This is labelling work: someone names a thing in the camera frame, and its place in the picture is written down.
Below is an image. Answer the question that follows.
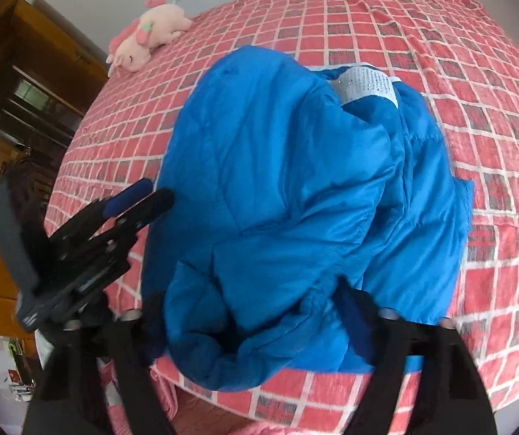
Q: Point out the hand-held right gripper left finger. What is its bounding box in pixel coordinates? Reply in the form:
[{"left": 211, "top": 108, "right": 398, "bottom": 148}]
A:
[{"left": 21, "top": 294, "right": 179, "bottom": 435}]

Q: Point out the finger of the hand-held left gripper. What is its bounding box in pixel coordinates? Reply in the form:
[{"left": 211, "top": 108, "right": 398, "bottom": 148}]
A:
[
  {"left": 98, "top": 178, "right": 155, "bottom": 219},
  {"left": 113, "top": 187, "right": 176, "bottom": 239}
]

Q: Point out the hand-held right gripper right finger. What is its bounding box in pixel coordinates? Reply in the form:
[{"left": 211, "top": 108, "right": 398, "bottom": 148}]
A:
[{"left": 338, "top": 287, "right": 498, "bottom": 435}]

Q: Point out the blue padded jacket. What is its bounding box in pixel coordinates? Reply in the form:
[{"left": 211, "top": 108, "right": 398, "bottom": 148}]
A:
[{"left": 144, "top": 46, "right": 475, "bottom": 392}]

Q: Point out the pink plush toy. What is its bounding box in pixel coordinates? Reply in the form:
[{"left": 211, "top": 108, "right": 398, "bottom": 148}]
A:
[{"left": 107, "top": 0, "right": 193, "bottom": 77}]

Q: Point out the red plaid blanket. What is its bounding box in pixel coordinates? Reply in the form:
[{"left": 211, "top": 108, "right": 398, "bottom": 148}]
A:
[{"left": 44, "top": 0, "right": 519, "bottom": 435}]

